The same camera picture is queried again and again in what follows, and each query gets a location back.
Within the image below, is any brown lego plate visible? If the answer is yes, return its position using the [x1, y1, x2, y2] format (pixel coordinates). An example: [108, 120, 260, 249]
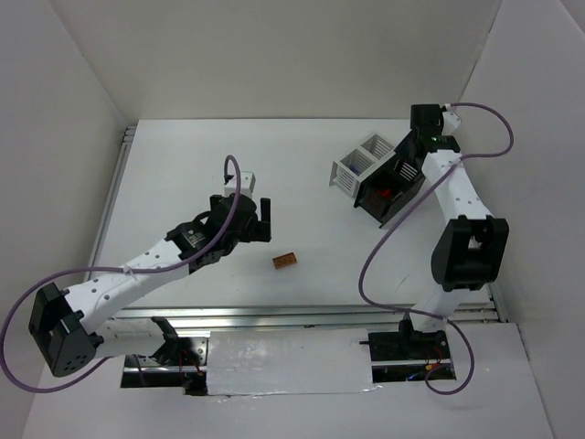
[272, 252, 298, 270]

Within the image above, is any red rectangular lego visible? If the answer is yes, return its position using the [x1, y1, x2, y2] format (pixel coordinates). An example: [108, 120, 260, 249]
[376, 188, 392, 200]

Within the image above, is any purple square lego brick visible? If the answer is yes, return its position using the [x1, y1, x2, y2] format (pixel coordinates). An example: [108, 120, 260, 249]
[349, 166, 362, 176]

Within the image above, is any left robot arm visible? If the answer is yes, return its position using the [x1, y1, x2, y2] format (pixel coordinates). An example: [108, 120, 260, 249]
[28, 195, 271, 378]

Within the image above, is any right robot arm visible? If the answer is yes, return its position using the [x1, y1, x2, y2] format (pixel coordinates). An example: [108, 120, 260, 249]
[397, 103, 509, 348]

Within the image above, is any black slatted container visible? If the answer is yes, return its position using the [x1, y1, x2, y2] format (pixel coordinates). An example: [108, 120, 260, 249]
[354, 154, 425, 228]

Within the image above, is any white slatted container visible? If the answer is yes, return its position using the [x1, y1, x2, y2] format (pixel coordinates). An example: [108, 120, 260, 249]
[328, 134, 396, 201]

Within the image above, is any white tape panel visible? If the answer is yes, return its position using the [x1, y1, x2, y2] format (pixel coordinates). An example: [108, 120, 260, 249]
[207, 328, 374, 396]

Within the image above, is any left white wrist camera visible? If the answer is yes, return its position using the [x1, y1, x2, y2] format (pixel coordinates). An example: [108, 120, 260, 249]
[223, 171, 256, 199]

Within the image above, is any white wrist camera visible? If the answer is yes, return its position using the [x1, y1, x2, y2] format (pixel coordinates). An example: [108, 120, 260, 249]
[223, 171, 256, 199]
[441, 103, 462, 135]

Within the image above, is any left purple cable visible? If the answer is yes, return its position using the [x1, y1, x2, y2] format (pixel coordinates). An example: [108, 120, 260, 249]
[0, 155, 242, 394]

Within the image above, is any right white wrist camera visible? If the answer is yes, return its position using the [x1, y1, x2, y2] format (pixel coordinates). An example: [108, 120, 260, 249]
[441, 103, 462, 135]

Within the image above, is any aluminium front rail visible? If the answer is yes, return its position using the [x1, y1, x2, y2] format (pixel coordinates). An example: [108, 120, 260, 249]
[109, 305, 508, 333]

